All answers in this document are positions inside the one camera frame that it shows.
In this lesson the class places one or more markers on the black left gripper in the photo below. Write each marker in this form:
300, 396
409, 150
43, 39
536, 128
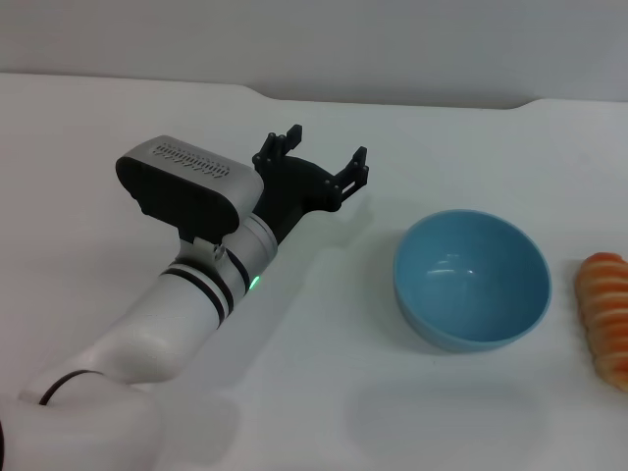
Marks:
289, 191

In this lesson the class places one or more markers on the blue bowl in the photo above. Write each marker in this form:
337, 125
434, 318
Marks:
471, 279

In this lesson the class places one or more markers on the ridged golden bread loaf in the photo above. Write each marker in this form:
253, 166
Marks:
606, 314

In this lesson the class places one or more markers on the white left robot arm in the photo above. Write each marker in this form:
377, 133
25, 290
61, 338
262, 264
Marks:
162, 314

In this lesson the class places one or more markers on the grey black wrist camera box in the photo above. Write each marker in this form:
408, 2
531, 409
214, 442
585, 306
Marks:
196, 196

